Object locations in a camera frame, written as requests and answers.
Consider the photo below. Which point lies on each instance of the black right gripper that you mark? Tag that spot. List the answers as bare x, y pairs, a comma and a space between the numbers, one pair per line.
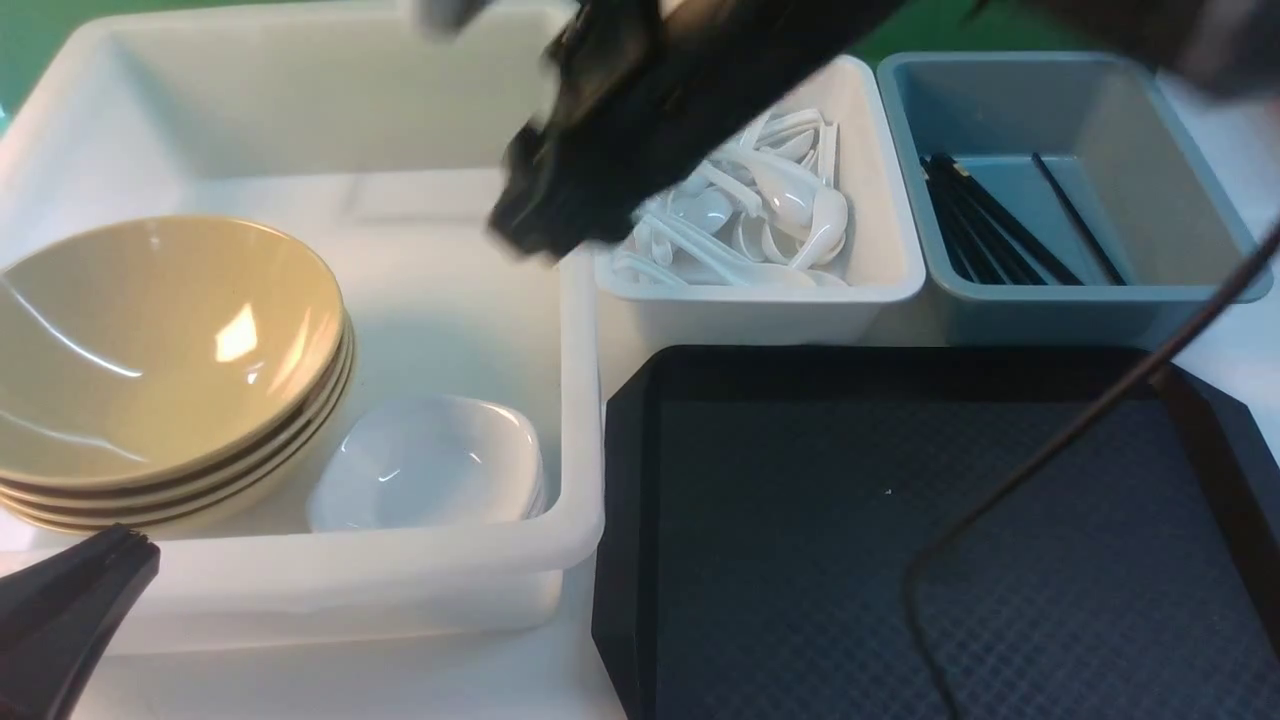
644, 94

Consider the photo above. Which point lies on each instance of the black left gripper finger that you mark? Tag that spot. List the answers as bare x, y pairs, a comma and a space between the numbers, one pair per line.
59, 615

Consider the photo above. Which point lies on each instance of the yellow noodle bowl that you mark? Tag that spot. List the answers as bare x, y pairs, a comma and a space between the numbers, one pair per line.
138, 349

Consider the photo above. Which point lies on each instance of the top stacked yellow bowl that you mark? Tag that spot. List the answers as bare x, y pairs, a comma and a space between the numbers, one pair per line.
227, 466

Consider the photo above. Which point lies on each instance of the stacked yellow bowl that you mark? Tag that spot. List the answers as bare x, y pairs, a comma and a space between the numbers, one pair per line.
227, 466
192, 497
267, 507

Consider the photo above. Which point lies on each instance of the bottom stacked yellow bowl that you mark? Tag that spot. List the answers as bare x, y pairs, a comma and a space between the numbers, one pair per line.
267, 507

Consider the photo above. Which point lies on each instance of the middle stacked yellow bowl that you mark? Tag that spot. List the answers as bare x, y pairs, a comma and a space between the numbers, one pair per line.
192, 497

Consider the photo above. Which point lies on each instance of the pile of white spoons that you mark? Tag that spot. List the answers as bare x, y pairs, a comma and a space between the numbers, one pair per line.
762, 211

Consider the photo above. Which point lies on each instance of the white spoon bin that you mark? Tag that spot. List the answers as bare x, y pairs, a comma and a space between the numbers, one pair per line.
882, 261

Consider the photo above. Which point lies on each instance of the large white plastic tub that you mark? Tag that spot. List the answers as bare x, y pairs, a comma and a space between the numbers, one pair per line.
339, 124

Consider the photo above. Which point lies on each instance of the black chopsticks in bin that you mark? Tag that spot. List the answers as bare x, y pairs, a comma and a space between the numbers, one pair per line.
1023, 220

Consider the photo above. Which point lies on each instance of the white dish in tub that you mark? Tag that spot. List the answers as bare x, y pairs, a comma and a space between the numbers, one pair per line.
538, 497

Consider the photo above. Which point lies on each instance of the black serving tray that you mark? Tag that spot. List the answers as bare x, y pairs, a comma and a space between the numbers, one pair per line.
761, 504

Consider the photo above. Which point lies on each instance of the grey-blue chopstick bin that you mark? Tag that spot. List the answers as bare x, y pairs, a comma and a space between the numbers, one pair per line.
1170, 214

